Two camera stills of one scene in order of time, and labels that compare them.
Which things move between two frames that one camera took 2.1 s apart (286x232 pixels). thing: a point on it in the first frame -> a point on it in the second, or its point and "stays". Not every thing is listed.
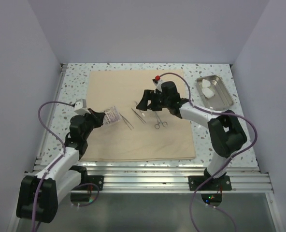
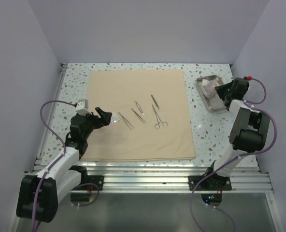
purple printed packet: x=111 y=115 -> x=208 y=87
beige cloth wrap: x=140 y=134 stays
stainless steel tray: x=221 y=98 stays
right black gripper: x=149 y=94 -> x=220 y=90
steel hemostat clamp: x=157 y=125 stays
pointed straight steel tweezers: x=136 y=113 stays
